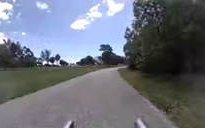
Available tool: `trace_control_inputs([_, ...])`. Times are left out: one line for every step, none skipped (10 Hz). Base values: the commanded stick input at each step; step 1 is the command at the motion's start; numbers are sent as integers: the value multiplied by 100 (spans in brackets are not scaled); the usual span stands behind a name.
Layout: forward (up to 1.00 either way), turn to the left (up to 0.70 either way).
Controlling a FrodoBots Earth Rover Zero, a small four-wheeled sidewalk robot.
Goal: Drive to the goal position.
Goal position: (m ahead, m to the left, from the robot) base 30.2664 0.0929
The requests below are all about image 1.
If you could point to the grass field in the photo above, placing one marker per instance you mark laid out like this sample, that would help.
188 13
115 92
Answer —
20 83

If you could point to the grey asphalt path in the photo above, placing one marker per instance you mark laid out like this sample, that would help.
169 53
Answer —
96 96

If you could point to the grass verge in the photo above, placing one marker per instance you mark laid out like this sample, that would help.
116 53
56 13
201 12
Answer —
176 96

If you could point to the robot's own part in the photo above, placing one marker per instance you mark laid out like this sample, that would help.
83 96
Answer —
140 123
68 124

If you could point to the row of distant trees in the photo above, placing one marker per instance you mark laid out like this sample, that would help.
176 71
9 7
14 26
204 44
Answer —
20 55

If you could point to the wood of dense trees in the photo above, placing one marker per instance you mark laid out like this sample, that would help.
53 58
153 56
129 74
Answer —
173 36

